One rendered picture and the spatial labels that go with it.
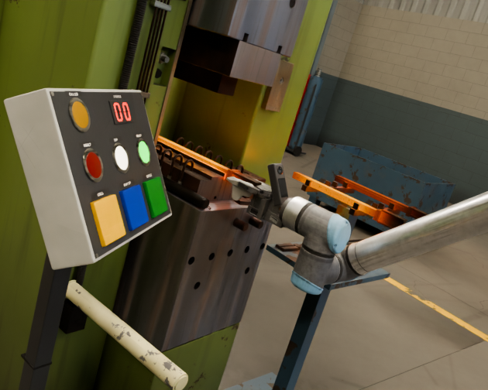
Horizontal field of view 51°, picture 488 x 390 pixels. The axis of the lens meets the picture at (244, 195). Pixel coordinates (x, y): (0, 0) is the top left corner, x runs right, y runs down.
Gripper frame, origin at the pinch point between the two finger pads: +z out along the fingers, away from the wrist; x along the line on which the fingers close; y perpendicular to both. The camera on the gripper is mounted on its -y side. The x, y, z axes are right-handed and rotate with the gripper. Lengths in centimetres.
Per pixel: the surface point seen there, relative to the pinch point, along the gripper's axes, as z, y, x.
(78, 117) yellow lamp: -14, -16, -67
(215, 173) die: 5.5, 1.0, -3.6
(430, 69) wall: 251, -108, 823
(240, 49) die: 3.0, -34.3, -11.1
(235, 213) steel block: -3.0, 10.0, -0.5
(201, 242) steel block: -3.0, 18.1, -12.2
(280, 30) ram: 3.0, -42.5, 3.2
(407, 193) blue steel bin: 66, 44, 365
